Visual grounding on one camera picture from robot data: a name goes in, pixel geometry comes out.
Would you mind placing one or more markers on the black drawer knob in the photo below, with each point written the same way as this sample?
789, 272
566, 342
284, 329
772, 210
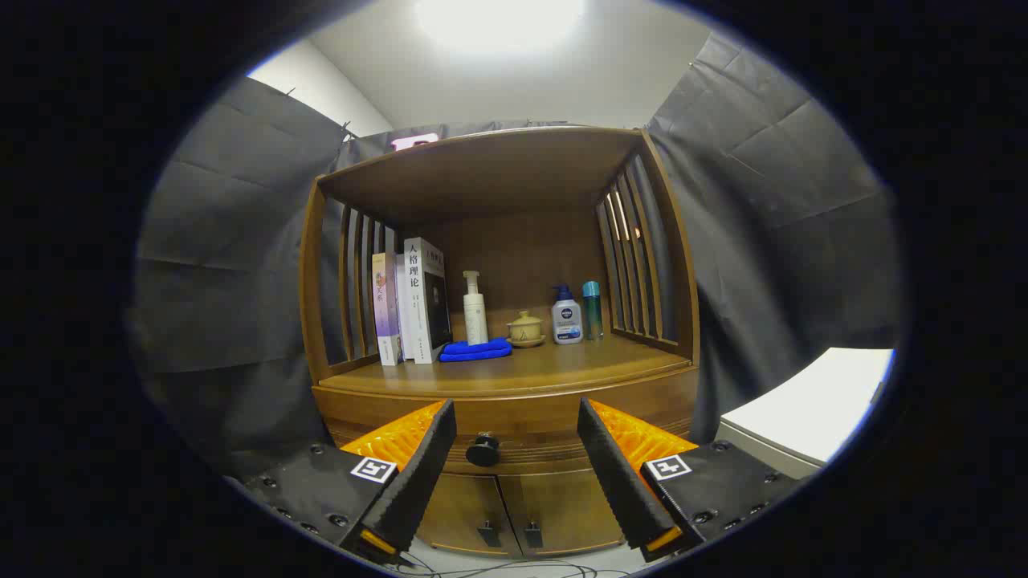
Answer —
483, 449

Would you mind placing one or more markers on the wooden cabinet door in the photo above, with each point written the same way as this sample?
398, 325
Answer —
458, 514
570, 510

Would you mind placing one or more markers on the wooden cabinet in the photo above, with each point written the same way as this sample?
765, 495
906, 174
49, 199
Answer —
498, 168

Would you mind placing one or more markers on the thin white book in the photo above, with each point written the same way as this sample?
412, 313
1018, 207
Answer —
404, 305

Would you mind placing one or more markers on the thick white and black book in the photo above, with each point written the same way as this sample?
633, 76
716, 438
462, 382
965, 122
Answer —
422, 297

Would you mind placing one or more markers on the wooden drawer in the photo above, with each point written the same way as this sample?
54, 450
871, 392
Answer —
514, 417

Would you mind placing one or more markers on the white bottle with blue cap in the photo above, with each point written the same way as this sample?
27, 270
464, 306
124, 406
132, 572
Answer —
567, 321

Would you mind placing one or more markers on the purple book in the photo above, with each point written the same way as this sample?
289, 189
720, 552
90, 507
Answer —
385, 309

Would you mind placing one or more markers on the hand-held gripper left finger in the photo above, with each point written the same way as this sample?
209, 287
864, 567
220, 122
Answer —
418, 482

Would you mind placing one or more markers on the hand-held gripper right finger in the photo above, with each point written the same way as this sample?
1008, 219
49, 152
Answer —
618, 482

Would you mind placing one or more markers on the wooden countertop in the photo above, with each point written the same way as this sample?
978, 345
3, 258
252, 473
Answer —
562, 365

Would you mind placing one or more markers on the white pump bottle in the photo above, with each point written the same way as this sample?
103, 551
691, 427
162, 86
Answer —
475, 317

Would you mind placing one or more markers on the teal bottle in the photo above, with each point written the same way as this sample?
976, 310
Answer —
592, 309

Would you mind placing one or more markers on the blue folded cloth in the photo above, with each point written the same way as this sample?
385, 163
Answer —
475, 350

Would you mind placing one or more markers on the yellow lidded teacup with saucer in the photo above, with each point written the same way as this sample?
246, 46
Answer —
526, 329

